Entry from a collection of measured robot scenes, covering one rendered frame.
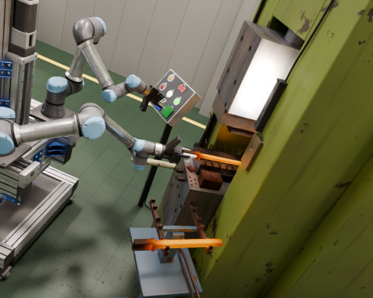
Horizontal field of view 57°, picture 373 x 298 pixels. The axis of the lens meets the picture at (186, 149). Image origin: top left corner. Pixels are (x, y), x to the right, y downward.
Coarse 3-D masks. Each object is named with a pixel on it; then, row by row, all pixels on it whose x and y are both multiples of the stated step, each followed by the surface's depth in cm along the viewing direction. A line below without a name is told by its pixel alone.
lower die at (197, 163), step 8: (200, 152) 210; (208, 152) 213; (216, 152) 218; (200, 160) 202; (208, 160) 204; (216, 160) 206; (240, 160) 218; (200, 168) 201; (208, 168) 202; (216, 168) 202; (224, 168) 204; (232, 168) 207
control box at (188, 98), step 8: (168, 72) 248; (160, 80) 250; (168, 80) 245; (176, 80) 241; (168, 88) 243; (176, 88) 238; (184, 88) 234; (176, 96) 236; (184, 96) 232; (192, 96) 229; (152, 104) 246; (168, 104) 237; (176, 104) 233; (184, 104) 230; (192, 104) 233; (160, 112) 239; (176, 112) 231; (184, 112) 234; (168, 120) 232; (176, 120) 235
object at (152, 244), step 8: (136, 240) 142; (144, 240) 144; (152, 240) 145; (160, 240) 148; (168, 240) 150; (176, 240) 151; (184, 240) 153; (192, 240) 154; (200, 240) 156; (208, 240) 158; (216, 240) 159; (136, 248) 144; (144, 248) 145; (152, 248) 145
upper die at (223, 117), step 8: (216, 96) 196; (216, 104) 194; (216, 112) 191; (224, 112) 181; (224, 120) 184; (232, 120) 185; (240, 120) 185; (248, 120) 186; (240, 128) 188; (248, 128) 189
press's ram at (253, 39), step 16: (240, 32) 181; (256, 32) 162; (272, 32) 177; (240, 48) 176; (256, 48) 158; (272, 48) 159; (288, 48) 160; (240, 64) 172; (256, 64) 162; (272, 64) 164; (288, 64) 165; (224, 80) 189; (240, 80) 168; (256, 80) 167; (272, 80) 168; (224, 96) 184; (240, 96) 171; (256, 96) 172; (240, 112) 177; (256, 112) 178
